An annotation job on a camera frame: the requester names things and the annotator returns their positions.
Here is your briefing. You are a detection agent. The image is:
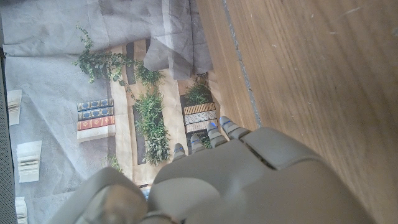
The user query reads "printed fabric backdrop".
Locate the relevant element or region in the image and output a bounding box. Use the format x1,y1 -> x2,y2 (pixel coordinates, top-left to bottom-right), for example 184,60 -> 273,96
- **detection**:
0,0 -> 233,224

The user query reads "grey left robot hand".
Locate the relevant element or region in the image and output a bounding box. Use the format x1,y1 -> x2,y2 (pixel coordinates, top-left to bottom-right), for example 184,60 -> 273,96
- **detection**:
46,115 -> 379,224

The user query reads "grey tape outline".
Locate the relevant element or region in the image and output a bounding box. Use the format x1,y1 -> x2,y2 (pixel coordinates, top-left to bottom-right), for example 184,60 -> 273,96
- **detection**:
221,0 -> 264,129

